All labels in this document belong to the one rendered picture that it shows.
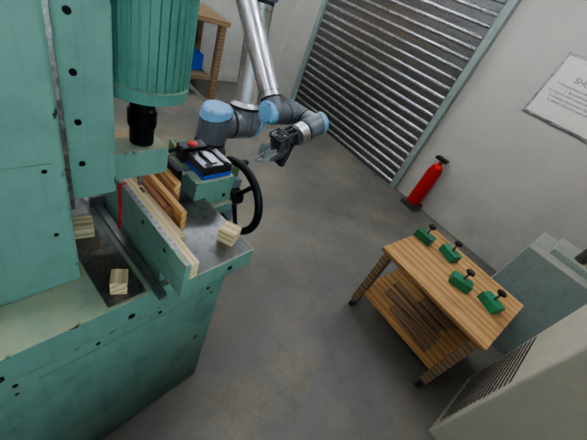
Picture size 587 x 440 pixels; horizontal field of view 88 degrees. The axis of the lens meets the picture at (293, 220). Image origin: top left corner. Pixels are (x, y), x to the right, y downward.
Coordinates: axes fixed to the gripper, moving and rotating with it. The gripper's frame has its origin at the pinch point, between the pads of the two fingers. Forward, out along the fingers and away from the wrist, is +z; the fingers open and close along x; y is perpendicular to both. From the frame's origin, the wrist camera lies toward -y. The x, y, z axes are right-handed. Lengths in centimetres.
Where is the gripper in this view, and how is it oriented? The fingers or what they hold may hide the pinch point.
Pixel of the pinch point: (258, 160)
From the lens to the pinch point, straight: 122.6
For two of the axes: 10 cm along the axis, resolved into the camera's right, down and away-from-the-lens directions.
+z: -7.3, 5.1, -4.5
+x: 6.8, 6.2, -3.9
